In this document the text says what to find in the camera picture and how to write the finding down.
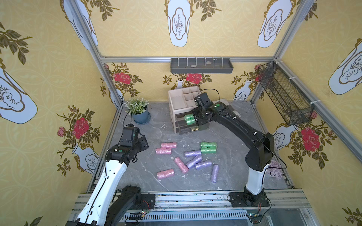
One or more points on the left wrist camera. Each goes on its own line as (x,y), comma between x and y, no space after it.
(129,136)

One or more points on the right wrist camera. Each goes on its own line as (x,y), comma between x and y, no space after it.
(202,101)

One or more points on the grey wall shelf tray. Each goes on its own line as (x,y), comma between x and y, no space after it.
(214,65)

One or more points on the beige drawer organizer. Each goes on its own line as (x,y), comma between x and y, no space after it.
(181,103)

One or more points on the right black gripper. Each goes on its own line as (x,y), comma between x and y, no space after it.
(198,113)

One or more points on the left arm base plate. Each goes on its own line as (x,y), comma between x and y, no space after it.
(147,202)

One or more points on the pink trash bag roll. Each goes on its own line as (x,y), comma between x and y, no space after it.
(181,165)
(163,151)
(169,145)
(165,174)

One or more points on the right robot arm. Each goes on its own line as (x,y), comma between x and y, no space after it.
(261,146)

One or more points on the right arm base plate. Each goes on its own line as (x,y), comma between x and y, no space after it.
(247,199)

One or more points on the potted green plant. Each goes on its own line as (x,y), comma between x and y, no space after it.
(138,108)

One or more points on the purple trash bag roll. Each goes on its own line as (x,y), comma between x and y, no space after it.
(203,164)
(193,153)
(214,173)
(197,159)

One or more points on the green trash bag roll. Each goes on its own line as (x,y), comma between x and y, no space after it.
(190,121)
(208,144)
(188,117)
(208,150)

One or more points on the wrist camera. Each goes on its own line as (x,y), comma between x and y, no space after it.
(129,136)
(202,101)

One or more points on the grey work glove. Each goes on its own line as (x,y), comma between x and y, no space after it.
(224,101)

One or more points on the black wire mesh basket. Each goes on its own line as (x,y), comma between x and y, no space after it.
(294,106)

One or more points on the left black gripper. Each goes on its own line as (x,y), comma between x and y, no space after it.
(142,142)

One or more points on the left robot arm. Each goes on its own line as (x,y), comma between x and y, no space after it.
(100,210)

